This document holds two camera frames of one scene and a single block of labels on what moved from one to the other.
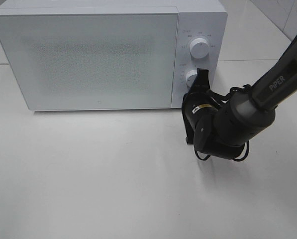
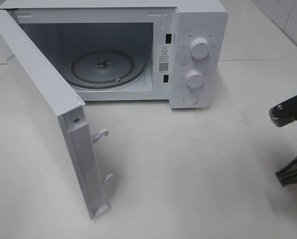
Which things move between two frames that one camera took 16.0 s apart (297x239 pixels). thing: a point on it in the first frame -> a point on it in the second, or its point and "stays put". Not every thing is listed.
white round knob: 199,48 stays put
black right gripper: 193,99 -> 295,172
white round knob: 190,76 stays put
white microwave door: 91,61 -> 64,115
